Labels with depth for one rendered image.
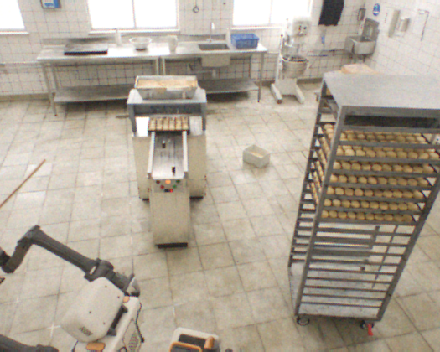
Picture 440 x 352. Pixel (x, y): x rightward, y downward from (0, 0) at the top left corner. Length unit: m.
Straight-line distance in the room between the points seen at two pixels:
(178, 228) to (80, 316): 1.93
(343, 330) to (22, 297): 2.54
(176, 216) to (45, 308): 1.24
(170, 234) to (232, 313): 0.89
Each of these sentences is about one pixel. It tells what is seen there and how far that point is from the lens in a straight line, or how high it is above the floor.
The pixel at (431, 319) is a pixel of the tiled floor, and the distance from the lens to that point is 3.55.
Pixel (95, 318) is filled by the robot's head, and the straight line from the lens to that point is 1.59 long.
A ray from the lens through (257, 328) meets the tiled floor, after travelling 3.06.
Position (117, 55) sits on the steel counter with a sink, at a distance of 5.91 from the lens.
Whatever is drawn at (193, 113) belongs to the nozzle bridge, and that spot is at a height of 1.05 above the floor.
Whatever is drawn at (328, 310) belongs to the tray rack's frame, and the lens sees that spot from 3.09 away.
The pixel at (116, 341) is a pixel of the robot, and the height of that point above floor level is 1.17.
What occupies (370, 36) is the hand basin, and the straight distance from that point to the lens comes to 7.41.
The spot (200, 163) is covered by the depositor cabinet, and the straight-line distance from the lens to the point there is 3.77.
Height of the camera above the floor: 2.55
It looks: 35 degrees down
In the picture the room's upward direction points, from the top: 2 degrees clockwise
